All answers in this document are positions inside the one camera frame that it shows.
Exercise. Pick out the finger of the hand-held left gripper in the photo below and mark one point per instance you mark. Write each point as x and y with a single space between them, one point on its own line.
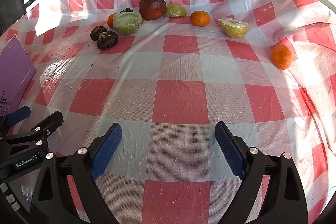
51 121
18 114

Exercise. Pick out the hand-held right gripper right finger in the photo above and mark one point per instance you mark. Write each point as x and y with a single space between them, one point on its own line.
231 150

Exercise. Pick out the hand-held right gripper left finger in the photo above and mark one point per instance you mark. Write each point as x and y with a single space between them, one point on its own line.
106 150

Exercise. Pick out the purple cardboard box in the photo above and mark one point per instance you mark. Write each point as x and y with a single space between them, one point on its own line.
13 69

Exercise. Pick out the dark mangosteen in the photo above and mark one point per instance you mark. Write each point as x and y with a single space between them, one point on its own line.
107 40
127 9
97 32

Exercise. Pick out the orange tangerine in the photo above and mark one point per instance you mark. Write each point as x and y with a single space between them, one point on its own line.
281 56
110 20
200 18

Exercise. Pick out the yellowish fruit half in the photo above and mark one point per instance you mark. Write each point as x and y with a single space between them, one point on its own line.
233 27

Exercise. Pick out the large green fruit half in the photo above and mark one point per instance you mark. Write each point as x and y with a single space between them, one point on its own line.
127 22

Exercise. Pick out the dark red pomegranate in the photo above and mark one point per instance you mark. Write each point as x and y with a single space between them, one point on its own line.
152 7

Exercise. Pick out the red white checkered tablecloth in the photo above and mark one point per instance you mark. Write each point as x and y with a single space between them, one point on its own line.
178 100

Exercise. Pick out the small wrapped green fruit half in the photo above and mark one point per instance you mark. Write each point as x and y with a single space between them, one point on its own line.
175 10

